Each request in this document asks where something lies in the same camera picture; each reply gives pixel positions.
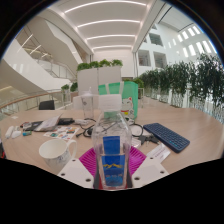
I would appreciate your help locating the small white card box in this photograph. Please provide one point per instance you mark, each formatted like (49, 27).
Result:
(136, 142)

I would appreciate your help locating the clear plastic tumbler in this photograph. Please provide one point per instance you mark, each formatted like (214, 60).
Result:
(87, 106)

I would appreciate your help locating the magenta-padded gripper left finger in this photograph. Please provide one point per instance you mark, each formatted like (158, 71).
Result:
(75, 173)

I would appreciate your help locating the black chair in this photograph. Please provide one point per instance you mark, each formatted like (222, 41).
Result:
(46, 105)

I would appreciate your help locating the open brown notebook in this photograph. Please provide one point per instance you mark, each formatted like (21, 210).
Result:
(48, 124)

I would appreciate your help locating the wooden planter with green plants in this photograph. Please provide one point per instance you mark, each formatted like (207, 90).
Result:
(68, 89)
(139, 85)

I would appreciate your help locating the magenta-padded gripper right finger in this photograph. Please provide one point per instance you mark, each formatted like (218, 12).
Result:
(148, 170)

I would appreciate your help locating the white ceramic mug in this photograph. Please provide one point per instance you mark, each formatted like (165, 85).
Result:
(55, 155)

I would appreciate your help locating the black power adapter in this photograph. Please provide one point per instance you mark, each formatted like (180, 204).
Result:
(66, 121)

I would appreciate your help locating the long white remote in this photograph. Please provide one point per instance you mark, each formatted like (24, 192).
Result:
(9, 131)

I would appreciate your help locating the small teal item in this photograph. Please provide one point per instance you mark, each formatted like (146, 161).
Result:
(27, 133)

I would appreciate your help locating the white printed card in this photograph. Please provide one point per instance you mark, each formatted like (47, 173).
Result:
(159, 153)

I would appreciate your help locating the white cabinet topped with plants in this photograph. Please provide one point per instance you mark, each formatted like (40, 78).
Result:
(88, 80)

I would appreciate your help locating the colourful sticker sheet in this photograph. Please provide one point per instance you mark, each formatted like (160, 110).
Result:
(61, 132)

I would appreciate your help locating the dark blue keyboard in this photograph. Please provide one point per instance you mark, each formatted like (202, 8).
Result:
(166, 136)

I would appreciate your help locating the clear blue-labelled water bottle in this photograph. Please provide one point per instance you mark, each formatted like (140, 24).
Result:
(111, 160)

